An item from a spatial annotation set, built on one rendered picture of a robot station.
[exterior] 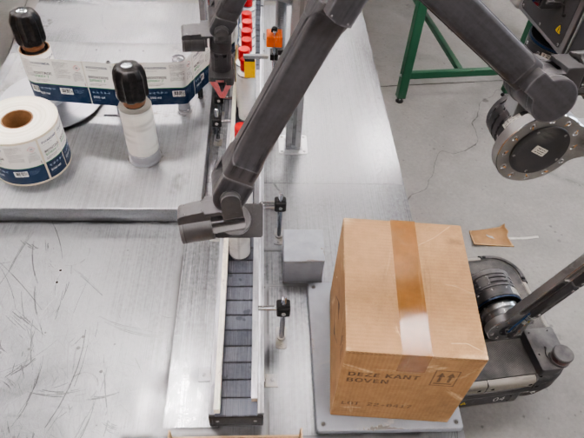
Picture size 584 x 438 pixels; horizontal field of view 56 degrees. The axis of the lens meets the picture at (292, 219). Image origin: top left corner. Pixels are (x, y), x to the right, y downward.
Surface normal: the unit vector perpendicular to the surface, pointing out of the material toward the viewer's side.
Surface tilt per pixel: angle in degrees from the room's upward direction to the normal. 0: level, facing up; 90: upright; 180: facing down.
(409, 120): 0
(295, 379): 0
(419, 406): 90
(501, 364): 0
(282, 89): 80
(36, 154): 90
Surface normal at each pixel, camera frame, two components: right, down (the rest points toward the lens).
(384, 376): -0.05, 0.74
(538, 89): 0.15, 0.63
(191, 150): 0.05, -0.66
